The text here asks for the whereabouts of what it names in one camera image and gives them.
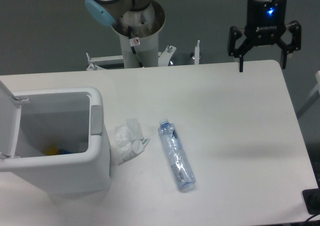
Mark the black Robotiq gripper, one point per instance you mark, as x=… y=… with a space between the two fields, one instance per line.
x=265 y=24

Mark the clear plastic water bottle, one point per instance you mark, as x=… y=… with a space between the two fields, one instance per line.
x=176 y=156

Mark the white plastic wrapper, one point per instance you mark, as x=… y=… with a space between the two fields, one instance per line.
x=129 y=141

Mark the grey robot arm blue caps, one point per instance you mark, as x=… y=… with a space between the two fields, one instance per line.
x=107 y=12

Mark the blue trash in can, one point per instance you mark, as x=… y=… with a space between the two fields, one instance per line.
x=63 y=152

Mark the white plastic trash can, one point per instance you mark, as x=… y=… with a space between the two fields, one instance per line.
x=70 y=118

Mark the yellow trash in can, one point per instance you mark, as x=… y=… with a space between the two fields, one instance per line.
x=52 y=150

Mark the black device at table edge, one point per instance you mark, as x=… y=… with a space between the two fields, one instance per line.
x=312 y=200

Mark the white frame at right edge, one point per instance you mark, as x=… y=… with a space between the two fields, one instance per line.
x=312 y=97

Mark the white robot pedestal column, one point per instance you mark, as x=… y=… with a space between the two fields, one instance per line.
x=140 y=29

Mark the white metal base frame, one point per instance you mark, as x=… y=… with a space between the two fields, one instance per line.
x=130 y=59

